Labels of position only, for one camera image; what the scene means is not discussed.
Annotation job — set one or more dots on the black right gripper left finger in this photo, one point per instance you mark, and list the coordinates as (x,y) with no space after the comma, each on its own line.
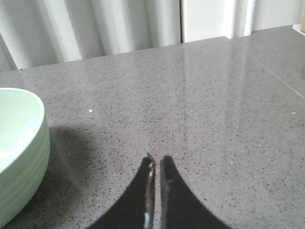
(135,207)

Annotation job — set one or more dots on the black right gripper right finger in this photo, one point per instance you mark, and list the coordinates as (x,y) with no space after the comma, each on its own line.
(181,209)

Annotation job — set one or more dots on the green ribbed bowl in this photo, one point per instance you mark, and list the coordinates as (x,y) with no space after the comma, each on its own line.
(24,149)

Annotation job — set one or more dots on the white curtain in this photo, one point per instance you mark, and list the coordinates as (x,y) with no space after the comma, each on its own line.
(41,32)

